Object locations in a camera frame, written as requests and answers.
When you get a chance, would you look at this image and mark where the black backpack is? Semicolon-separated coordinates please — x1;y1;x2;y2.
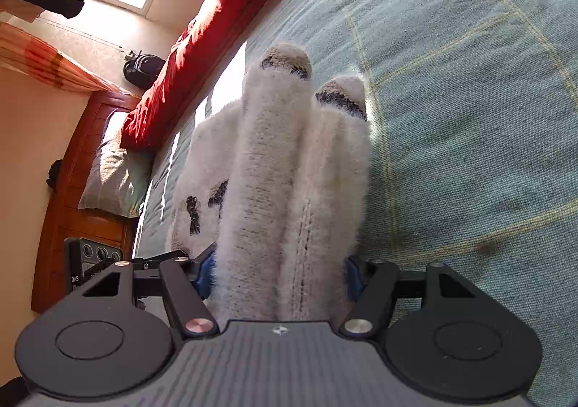
123;50;167;89

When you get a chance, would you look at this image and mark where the grey green pillow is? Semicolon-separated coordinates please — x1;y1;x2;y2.
79;111;156;218

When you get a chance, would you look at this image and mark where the orange striped curtain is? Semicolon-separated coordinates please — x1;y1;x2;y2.
0;23;125;94

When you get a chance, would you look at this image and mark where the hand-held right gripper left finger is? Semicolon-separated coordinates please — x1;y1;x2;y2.
81;244;222;340

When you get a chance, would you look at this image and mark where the green plaid bed sheet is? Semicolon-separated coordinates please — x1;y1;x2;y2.
133;0;578;407

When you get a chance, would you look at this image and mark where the white fuzzy sweater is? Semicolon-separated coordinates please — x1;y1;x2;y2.
165;43;373;326

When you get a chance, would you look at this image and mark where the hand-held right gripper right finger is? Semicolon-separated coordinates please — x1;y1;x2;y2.
338;256;477;338

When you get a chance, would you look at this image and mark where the wooden headboard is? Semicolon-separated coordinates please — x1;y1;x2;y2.
31;91;141;313

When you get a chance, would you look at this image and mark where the red duvet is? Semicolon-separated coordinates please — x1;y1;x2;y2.
120;0;326;152

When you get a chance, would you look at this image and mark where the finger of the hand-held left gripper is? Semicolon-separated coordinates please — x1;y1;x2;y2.
130;256;162;272

